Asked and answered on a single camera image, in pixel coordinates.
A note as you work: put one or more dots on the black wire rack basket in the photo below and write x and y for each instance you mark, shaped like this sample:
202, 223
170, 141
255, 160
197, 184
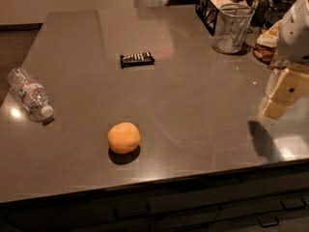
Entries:
208, 10

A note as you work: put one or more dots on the black drawer handle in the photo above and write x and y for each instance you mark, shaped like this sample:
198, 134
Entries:
267, 222
131, 211
293, 204

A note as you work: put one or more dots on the clear plastic water bottle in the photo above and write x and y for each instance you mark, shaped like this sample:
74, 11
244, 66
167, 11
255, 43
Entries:
31, 94

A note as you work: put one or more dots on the wire mesh cup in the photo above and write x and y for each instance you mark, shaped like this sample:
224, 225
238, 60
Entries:
231, 28

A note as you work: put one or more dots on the black drawer handle left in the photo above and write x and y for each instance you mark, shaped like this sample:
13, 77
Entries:
131, 211

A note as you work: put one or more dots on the orange fruit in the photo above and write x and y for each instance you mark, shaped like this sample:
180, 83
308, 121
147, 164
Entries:
123, 138

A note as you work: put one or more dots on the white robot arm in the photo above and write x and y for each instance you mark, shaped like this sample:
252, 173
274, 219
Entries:
293, 36

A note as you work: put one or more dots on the dark chocolate bar wrapper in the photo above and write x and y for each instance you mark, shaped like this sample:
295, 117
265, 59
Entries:
136, 59

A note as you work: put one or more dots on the black drawer handle upper right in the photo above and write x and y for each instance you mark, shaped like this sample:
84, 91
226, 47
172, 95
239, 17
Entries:
293, 204

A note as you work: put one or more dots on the black drawer handle lower right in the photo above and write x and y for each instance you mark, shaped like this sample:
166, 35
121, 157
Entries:
267, 222

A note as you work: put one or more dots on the snack bag with nuts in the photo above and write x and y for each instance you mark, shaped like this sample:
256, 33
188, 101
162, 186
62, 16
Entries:
266, 44

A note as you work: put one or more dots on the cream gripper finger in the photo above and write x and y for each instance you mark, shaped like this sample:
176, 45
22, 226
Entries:
292, 85
273, 79

